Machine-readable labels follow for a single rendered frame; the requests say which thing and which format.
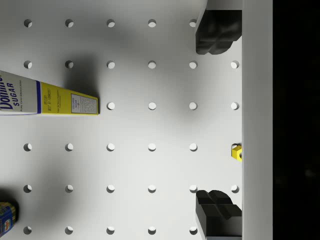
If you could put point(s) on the yellow basket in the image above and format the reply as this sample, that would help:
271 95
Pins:
236 153

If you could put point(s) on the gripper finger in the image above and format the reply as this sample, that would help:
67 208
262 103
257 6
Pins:
217 30
220 217

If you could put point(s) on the yellow and white box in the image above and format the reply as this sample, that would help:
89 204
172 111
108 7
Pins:
50 100

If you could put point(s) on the flat-sided can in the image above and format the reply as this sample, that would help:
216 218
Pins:
7 221

